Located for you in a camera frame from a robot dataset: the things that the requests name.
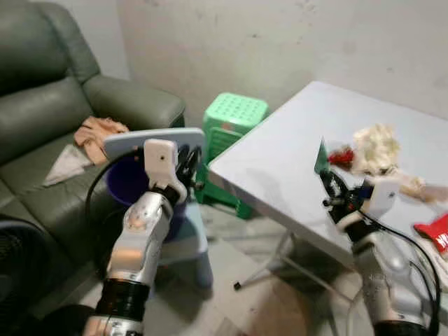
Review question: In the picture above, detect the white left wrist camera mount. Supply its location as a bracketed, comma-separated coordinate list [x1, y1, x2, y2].
[142, 139, 185, 204]

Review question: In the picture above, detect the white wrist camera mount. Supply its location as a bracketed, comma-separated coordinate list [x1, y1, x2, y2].
[142, 139, 185, 204]
[360, 176, 402, 222]

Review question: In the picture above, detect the white paper sheet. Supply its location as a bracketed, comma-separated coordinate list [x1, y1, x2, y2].
[420, 238, 448, 284]

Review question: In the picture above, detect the black round fan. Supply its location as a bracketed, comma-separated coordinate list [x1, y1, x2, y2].
[0, 216, 55, 331]

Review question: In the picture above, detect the beige flat paper scrap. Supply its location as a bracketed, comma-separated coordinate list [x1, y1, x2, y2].
[391, 174, 448, 205]

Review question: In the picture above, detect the grey triangular cloth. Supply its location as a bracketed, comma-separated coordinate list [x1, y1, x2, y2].
[43, 143, 94, 188]

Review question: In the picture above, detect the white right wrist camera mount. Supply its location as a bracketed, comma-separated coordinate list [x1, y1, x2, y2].
[360, 176, 402, 222]

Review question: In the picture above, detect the red snack packet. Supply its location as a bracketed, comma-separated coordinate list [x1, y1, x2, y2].
[412, 213, 448, 255]

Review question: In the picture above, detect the dark green leather sofa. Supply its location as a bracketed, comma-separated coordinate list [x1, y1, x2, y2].
[0, 0, 187, 312]

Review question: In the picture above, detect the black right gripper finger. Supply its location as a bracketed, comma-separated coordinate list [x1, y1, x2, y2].
[318, 160, 349, 193]

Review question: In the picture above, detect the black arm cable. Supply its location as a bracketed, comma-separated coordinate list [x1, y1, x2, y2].
[85, 149, 146, 233]
[363, 209, 443, 330]

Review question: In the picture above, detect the small red wrapper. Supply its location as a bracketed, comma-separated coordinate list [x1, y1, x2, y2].
[327, 146, 355, 168]

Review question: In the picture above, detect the white folding table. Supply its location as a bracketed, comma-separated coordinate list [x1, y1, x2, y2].
[207, 80, 448, 333]

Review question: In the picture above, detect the dark green wrapper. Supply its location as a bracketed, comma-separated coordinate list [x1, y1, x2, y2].
[314, 137, 332, 176]

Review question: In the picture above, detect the green plastic stool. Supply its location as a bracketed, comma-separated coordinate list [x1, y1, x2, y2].
[194, 92, 271, 220]

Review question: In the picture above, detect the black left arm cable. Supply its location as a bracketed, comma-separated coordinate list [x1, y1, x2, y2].
[85, 149, 146, 233]

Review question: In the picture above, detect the light blue plastic chair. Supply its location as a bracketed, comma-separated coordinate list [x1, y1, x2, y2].
[103, 127, 215, 290]

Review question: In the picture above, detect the cream crumpled tissue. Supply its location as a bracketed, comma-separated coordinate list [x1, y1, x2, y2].
[350, 123, 402, 176]

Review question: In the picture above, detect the beige crumpled cloth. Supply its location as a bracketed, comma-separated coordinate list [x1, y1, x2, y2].
[75, 116, 131, 166]

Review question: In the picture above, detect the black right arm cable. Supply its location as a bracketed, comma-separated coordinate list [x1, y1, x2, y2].
[363, 209, 443, 330]

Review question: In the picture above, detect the purple plastic rubbish bin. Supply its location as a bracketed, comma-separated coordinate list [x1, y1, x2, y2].
[105, 155, 190, 243]

